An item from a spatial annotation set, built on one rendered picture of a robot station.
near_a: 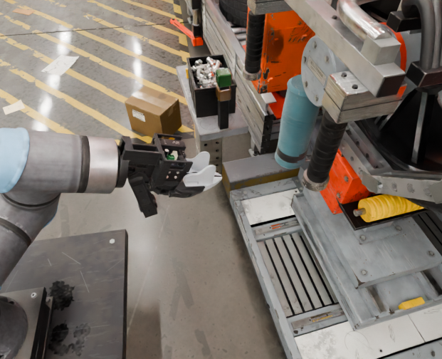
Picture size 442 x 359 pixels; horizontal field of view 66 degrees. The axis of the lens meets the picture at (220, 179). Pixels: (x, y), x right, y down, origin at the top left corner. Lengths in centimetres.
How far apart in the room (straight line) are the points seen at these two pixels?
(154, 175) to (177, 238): 84
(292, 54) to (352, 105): 67
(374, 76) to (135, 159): 36
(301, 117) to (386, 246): 57
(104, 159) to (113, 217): 100
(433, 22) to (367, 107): 12
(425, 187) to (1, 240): 71
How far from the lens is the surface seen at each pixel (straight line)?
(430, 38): 49
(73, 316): 102
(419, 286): 131
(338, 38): 53
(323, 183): 59
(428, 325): 135
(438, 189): 70
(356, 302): 120
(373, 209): 89
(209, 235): 140
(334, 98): 49
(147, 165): 58
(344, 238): 120
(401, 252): 125
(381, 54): 46
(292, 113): 86
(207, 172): 62
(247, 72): 82
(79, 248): 111
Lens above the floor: 120
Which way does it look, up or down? 50 degrees down
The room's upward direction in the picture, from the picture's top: straight up
